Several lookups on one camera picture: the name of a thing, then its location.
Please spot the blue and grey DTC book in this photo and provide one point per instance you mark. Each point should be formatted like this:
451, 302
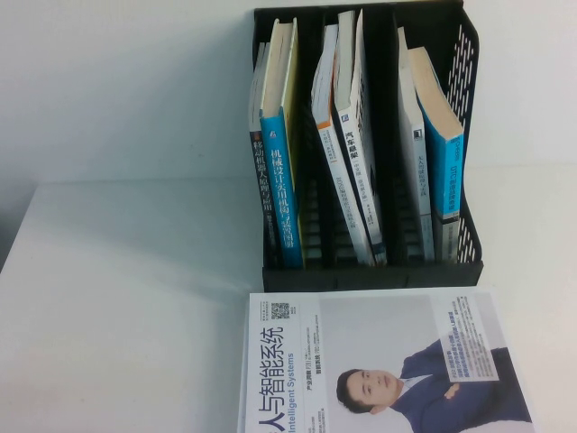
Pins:
444, 171

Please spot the blue spine mechanical design book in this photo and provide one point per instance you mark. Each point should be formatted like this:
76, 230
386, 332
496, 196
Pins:
279, 189

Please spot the dark spine robot book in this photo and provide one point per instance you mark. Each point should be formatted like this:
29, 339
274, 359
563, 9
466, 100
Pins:
260, 171

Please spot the white book with orange mark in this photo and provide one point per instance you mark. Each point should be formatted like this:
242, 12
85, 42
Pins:
336, 171

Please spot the white automobile suspension book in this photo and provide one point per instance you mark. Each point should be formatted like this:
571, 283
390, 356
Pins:
358, 158

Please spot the white book with grey spine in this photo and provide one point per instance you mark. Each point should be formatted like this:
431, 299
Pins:
412, 135

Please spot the black plastic book stand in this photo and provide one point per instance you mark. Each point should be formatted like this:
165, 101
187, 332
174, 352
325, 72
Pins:
469, 90

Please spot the magazine with man on cover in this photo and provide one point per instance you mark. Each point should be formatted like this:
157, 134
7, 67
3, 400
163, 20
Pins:
360, 352

